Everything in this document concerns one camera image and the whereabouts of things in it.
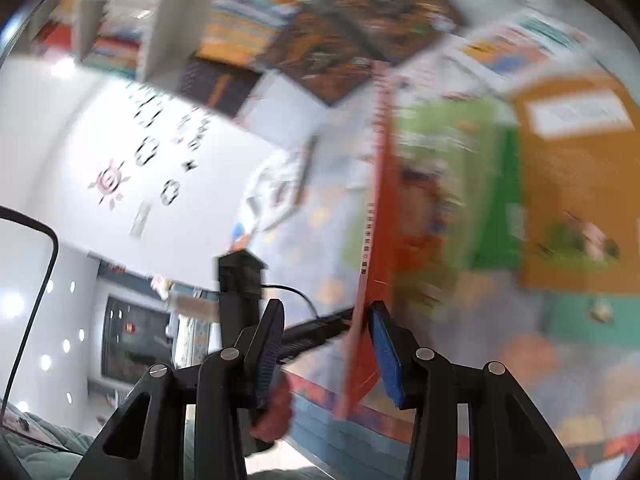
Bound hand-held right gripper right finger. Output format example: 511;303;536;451
367;301;583;480

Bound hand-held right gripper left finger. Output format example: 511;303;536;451
70;299;287;480

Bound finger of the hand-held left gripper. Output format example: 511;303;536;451
281;307;357;365

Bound red book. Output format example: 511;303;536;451
332;57;401;422

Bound stacks of orange blue shelf books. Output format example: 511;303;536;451
200;0;311;68

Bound person's left hand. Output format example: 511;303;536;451
248;374;295;456

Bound white book blue orange cover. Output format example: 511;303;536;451
234;135;322;253

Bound dark glass door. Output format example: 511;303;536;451
100;295;176;386

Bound dark book set orange stripes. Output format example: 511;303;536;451
177;55;263;117

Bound recessed ceiling lights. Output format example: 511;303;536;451
0;280;91;413

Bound light green picture book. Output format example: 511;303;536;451
345;97;525;321

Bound dark brown ornate book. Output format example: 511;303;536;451
320;0;468;67
257;5;383;107

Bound person's grey-green quilted jacket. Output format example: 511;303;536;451
0;405;101;480

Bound orange book with white label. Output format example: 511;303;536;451
507;72;640;295

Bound white bookshelf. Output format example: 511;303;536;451
30;0;361;86

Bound white illustrated book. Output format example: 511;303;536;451
440;7;606;96

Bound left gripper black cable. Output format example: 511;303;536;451
260;284;321;318

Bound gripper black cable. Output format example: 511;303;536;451
0;205;60;411
260;284;321;318

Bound pink sun wall decal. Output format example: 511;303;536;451
87;159;132;211

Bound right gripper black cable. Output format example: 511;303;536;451
0;205;60;411

